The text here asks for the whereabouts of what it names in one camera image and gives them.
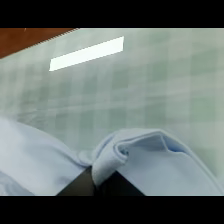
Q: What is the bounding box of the light blue shirt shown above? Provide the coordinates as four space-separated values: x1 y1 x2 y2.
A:
0 115 224 197

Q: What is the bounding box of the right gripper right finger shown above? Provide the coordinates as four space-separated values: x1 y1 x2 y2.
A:
96 170 146 197

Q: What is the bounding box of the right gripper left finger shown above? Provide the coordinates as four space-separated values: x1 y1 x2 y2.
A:
56 165 98 197

